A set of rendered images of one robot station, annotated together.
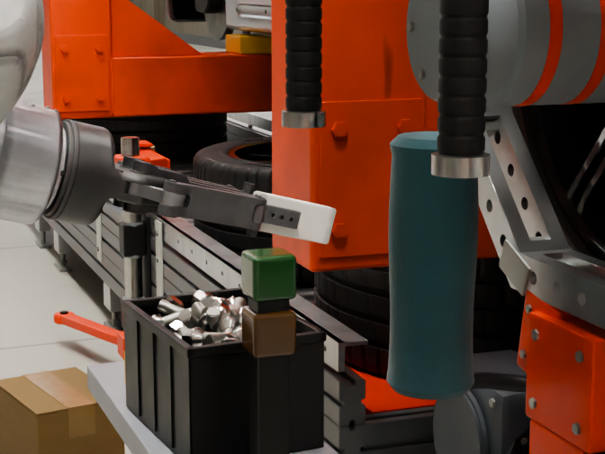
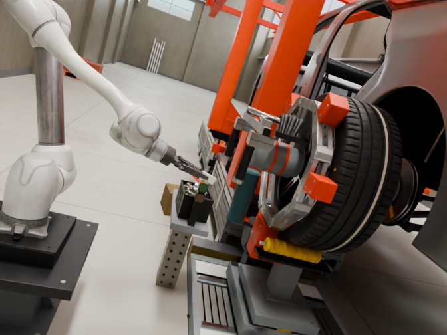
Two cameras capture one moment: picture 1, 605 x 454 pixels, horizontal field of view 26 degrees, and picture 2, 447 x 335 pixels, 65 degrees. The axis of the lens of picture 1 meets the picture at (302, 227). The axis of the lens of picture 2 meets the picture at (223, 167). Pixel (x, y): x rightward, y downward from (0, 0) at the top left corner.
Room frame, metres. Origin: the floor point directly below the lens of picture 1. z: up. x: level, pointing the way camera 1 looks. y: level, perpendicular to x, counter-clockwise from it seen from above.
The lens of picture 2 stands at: (-0.30, -0.25, 1.10)
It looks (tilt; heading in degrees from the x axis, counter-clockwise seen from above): 14 degrees down; 9
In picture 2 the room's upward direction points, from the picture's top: 19 degrees clockwise
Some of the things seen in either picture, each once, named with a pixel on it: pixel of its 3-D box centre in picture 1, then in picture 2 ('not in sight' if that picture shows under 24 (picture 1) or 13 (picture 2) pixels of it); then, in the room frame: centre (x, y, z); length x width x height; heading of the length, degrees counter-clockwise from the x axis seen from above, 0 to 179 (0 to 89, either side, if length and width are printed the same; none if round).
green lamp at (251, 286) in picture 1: (268, 274); (203, 186); (1.11, 0.03, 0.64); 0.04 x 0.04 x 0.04; 20
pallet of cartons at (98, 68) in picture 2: not in sight; (84, 69); (7.54, 4.99, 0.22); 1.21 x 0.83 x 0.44; 23
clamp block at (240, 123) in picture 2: not in sight; (245, 124); (1.31, -0.03, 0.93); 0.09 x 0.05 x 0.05; 110
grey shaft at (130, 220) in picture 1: (133, 249); (210, 165); (2.83, 0.37, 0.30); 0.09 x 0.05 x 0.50; 20
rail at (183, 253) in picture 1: (153, 249); (215, 166); (2.93, 0.34, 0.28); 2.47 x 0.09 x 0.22; 20
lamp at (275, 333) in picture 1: (268, 330); (199, 197); (1.11, 0.03, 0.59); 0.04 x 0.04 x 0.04; 20
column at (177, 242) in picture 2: not in sight; (175, 246); (1.33, 0.11, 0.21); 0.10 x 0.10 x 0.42; 20
